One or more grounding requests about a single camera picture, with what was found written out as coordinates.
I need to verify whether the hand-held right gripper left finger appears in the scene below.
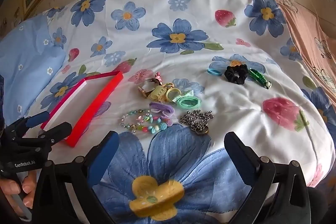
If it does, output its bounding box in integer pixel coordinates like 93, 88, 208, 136
31, 131, 120, 224

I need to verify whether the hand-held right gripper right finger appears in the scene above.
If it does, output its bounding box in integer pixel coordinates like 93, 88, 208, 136
224, 132, 311, 224

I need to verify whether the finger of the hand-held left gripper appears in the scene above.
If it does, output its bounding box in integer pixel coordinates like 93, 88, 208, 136
7, 111, 50, 136
39, 122, 72, 146

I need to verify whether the red jewelry box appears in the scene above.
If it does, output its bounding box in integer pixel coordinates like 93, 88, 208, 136
41, 70, 124, 148

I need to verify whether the crystal bead bracelet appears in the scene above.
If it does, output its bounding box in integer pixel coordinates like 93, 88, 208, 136
121, 109, 153, 134

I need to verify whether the silver chain necklace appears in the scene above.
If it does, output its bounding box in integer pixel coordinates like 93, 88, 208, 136
180, 109, 214, 132

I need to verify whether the colourful chunky bead bracelet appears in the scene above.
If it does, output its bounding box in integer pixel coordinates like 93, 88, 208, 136
136, 114, 176, 134

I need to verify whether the gold wristwatch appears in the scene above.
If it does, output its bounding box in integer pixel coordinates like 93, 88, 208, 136
138, 78, 158, 99

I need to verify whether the yellow claw hair clip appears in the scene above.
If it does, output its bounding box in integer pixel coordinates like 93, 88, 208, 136
151, 85, 168, 102

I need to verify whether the yellow ring bangle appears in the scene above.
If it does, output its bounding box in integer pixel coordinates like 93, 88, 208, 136
165, 88, 181, 103

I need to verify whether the person's left hand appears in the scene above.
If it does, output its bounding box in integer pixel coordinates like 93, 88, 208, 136
0, 170, 38, 211

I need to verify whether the light blue pillow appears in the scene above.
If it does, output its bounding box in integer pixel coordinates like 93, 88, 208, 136
0, 15, 67, 125

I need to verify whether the green hair clip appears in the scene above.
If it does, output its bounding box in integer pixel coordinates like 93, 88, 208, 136
248, 68, 272, 90

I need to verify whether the black scrunchie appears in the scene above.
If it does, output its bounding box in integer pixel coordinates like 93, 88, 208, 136
224, 64, 248, 85

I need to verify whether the floral print bedsheet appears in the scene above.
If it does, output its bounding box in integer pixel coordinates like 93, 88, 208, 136
0, 0, 336, 224

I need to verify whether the pink printed blanket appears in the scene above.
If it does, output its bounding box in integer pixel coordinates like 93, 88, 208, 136
266, 0, 336, 98

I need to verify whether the purple hair tie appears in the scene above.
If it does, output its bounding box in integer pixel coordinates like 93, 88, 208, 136
149, 101, 175, 115

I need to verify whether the mint green hair tie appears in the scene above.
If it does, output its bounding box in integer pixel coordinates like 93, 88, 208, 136
175, 90, 202, 109

